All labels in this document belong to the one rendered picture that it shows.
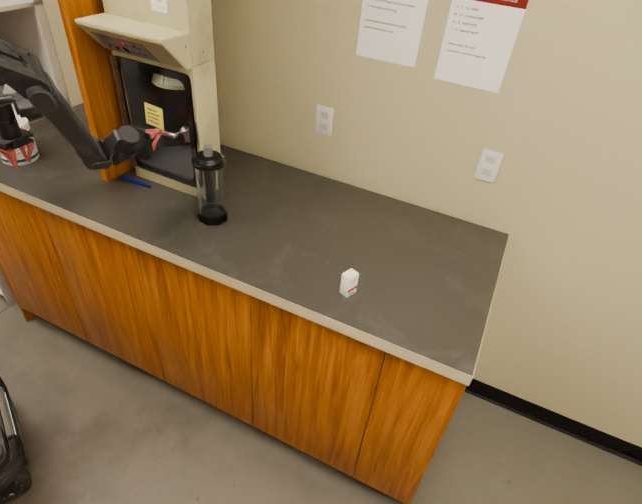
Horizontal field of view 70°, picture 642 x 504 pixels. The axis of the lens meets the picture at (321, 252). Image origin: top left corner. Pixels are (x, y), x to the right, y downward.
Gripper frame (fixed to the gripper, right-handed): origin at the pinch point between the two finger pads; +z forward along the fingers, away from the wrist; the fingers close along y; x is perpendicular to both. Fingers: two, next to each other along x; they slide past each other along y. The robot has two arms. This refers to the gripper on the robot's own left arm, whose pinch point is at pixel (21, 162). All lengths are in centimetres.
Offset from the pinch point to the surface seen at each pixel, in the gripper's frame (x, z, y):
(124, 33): -33, -40, 21
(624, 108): -166, -33, 74
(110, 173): -8.7, 13.4, 25.0
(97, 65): -9.0, -24.5, 29.9
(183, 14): -45, -45, 32
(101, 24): -24, -41, 22
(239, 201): -57, 16, 38
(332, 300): -107, 17, 8
